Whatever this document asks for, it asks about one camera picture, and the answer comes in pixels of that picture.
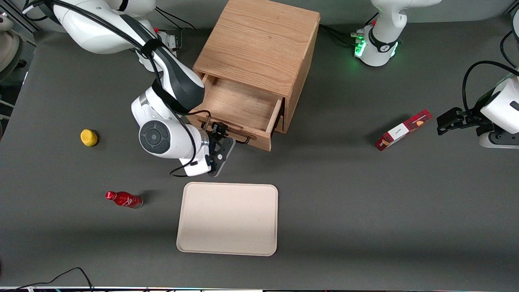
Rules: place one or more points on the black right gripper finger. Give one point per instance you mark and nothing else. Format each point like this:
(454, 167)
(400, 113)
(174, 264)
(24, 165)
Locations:
(220, 129)

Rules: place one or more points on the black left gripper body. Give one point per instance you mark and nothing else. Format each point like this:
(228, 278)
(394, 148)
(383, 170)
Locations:
(472, 120)

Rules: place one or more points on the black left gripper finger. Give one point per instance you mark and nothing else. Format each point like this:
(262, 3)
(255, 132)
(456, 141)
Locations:
(466, 125)
(450, 115)

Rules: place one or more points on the oak wooden drawer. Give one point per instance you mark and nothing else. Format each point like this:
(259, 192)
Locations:
(243, 105)

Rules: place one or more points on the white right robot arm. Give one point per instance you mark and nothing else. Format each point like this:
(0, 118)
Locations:
(162, 138)

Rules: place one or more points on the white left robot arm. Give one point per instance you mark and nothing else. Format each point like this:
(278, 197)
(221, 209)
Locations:
(381, 40)

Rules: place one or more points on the red white snack box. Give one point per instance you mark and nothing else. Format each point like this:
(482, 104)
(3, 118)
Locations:
(401, 130)

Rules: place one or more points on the beige rectangular tray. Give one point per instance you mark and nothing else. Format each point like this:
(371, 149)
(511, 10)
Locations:
(228, 219)

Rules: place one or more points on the oak wooden cabinet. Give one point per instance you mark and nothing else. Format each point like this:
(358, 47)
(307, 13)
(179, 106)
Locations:
(259, 40)

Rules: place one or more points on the red bottle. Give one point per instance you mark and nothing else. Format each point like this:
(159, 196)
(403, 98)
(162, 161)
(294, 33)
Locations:
(123, 199)

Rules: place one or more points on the yellow lemon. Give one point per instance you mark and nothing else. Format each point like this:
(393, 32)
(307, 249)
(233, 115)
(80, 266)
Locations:
(89, 137)

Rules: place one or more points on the beige round seat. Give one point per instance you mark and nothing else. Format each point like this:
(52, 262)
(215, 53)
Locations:
(7, 44)

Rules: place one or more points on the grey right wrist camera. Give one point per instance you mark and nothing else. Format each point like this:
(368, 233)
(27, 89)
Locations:
(230, 148)

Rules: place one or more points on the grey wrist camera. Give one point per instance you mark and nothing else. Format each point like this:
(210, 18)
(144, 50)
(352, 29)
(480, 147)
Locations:
(500, 141)
(230, 148)

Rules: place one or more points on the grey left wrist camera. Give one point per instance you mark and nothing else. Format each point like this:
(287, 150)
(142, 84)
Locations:
(500, 141)

